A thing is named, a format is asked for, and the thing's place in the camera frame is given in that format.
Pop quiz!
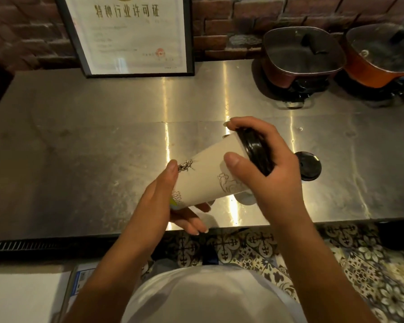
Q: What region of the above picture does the person's white shirt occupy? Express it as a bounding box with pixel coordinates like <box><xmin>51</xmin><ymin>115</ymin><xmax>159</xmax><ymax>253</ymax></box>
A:
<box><xmin>121</xmin><ymin>265</ymin><xmax>308</xmax><ymax>323</ymax></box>

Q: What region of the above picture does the person's left hand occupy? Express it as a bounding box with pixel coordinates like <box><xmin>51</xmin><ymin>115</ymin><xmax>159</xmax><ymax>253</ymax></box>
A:
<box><xmin>134</xmin><ymin>159</ymin><xmax>212</xmax><ymax>240</ymax></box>

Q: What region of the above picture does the dark red square pot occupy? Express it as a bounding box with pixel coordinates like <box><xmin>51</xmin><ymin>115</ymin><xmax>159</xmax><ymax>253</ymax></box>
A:
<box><xmin>261</xmin><ymin>54</ymin><xmax>344</xmax><ymax>90</ymax></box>

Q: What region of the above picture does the blue and white carton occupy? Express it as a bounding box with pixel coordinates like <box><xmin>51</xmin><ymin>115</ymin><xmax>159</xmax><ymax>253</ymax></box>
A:
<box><xmin>58</xmin><ymin>262</ymin><xmax>102</xmax><ymax>323</ymax></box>

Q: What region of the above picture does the person's right hand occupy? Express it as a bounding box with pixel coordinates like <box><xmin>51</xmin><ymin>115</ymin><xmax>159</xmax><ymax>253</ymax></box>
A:
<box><xmin>223</xmin><ymin>116</ymin><xmax>307</xmax><ymax>226</ymax></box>

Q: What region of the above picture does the black framed certificate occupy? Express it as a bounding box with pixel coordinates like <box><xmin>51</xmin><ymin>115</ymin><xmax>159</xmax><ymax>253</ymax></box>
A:
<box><xmin>53</xmin><ymin>0</ymin><xmax>195</xmax><ymax>79</ymax></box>

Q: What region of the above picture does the orange square pot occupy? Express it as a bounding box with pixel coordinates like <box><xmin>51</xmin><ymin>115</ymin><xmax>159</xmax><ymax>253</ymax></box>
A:
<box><xmin>343</xmin><ymin>42</ymin><xmax>404</xmax><ymax>89</ymax></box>

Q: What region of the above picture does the person's left forearm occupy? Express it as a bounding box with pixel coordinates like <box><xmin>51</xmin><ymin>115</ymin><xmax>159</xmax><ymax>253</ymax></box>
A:
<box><xmin>62</xmin><ymin>228</ymin><xmax>167</xmax><ymax>323</ymax></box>

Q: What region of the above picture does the black tabletop burner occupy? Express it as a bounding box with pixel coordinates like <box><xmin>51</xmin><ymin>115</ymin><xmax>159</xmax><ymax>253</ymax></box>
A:
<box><xmin>337</xmin><ymin>72</ymin><xmax>404</xmax><ymax>98</ymax></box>
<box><xmin>271</xmin><ymin>77</ymin><xmax>331</xmax><ymax>110</ymax></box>

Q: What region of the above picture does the black vent grille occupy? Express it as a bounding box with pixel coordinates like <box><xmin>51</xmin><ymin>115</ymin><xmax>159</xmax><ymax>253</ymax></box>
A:
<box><xmin>0</xmin><ymin>240</ymin><xmax>58</xmax><ymax>253</ymax></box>

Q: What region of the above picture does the black plastic cup lid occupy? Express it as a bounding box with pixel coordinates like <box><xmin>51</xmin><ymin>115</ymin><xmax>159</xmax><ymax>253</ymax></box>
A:
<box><xmin>294</xmin><ymin>151</ymin><xmax>322</xmax><ymax>181</ymax></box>
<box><xmin>236</xmin><ymin>127</ymin><xmax>275</xmax><ymax>177</ymax></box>

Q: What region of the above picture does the white cardboard box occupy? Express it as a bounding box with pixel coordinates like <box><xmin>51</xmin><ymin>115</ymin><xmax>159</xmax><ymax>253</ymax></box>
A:
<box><xmin>0</xmin><ymin>272</ymin><xmax>71</xmax><ymax>323</ymax></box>

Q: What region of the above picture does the square glass pot lid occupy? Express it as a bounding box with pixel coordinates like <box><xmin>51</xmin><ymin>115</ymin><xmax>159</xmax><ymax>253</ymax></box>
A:
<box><xmin>262</xmin><ymin>26</ymin><xmax>347</xmax><ymax>77</ymax></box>
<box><xmin>345</xmin><ymin>13</ymin><xmax>404</xmax><ymax>74</ymax></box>

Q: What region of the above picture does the white printed paper cup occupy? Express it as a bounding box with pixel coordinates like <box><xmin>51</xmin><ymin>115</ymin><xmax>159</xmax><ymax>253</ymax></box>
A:
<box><xmin>170</xmin><ymin>131</ymin><xmax>257</xmax><ymax>211</ymax></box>

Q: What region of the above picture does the person's right forearm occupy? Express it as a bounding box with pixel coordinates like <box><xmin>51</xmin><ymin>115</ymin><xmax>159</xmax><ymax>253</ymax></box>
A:
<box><xmin>271</xmin><ymin>212</ymin><xmax>380</xmax><ymax>323</ymax></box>

